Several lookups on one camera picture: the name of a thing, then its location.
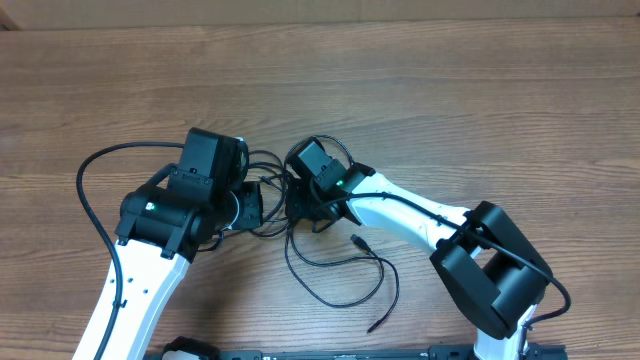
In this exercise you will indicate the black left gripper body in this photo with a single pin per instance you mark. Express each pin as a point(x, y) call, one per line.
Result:
point(249, 213)

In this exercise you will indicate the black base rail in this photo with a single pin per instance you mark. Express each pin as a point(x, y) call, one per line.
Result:
point(184, 348)

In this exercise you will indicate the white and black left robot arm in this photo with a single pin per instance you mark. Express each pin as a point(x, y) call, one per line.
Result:
point(183, 208)

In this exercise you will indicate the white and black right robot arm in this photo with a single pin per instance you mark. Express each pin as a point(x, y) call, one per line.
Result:
point(492, 272)

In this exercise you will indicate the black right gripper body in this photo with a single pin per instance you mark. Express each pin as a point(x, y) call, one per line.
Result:
point(304, 203)

